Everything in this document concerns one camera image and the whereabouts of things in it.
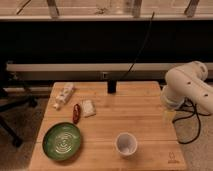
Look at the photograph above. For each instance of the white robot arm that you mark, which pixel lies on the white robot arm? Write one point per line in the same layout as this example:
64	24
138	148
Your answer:
187	81

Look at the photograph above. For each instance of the black upright eraser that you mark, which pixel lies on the black upright eraser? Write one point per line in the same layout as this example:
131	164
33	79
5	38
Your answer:
111	86

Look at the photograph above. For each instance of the red chili pepper toy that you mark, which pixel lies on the red chili pepper toy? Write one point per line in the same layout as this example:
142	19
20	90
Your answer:
76	113

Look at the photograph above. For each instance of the white paper cup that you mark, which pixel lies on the white paper cup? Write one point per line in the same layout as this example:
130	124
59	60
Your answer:
126	144

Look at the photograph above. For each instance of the green ceramic plate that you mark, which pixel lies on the green ceramic plate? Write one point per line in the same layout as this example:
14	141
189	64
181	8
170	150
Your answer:
62	141

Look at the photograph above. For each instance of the black office chair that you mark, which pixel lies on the black office chair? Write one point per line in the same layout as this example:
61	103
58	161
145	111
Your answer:
30	99

